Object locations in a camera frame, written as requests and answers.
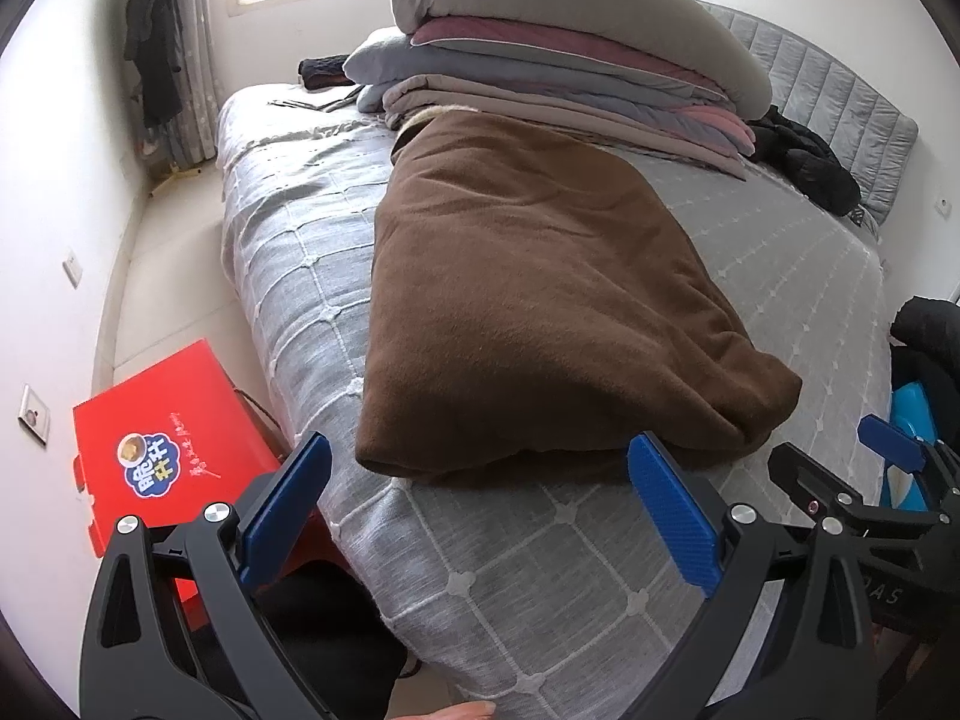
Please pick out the red cardboard box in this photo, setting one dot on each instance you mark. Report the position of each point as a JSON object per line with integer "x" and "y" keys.
{"x": 172, "y": 420}

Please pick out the bed with grey quilted cover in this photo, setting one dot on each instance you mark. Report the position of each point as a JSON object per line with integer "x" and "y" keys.
{"x": 525, "y": 562}

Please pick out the brown coat with fleece collar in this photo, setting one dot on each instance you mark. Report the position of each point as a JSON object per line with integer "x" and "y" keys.
{"x": 540, "y": 300}

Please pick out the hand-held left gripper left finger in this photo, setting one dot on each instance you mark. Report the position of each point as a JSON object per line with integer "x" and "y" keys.
{"x": 289, "y": 510}

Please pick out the maroon folded blanket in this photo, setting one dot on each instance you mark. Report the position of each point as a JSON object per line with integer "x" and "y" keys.
{"x": 540, "y": 41}

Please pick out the black puffer jacket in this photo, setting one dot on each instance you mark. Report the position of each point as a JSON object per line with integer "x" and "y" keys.
{"x": 810, "y": 157}

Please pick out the black cloth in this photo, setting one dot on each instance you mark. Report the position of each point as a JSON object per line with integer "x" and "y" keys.
{"x": 930, "y": 337}

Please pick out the blue-grey folded blanket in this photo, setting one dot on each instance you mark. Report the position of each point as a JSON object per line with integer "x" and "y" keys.
{"x": 397, "y": 60}

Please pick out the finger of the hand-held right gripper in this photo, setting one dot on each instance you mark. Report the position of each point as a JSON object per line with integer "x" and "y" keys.
{"x": 814, "y": 480}
{"x": 889, "y": 439}

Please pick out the blue plastic stool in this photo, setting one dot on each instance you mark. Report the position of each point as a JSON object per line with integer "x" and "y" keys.
{"x": 911, "y": 405}

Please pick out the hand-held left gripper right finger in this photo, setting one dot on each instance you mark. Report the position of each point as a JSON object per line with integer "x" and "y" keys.
{"x": 675, "y": 517}

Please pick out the grey padded headboard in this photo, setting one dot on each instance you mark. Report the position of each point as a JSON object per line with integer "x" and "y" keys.
{"x": 840, "y": 90}

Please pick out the wall switch plate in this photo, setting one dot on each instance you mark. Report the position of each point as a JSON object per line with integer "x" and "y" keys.
{"x": 34, "y": 414}

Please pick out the hanging dark clothes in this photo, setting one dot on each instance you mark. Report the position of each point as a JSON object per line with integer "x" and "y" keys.
{"x": 154, "y": 37}

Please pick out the beige folded blanket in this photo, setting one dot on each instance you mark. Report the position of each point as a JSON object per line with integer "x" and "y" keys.
{"x": 465, "y": 94}

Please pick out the grey patterned curtain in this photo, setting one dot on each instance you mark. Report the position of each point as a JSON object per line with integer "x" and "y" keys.
{"x": 196, "y": 67}

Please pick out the pink folded blanket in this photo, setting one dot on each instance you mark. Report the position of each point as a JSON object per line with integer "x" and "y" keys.
{"x": 724, "y": 127}

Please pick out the dark navy cloth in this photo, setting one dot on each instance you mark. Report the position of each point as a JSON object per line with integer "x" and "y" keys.
{"x": 326, "y": 73}

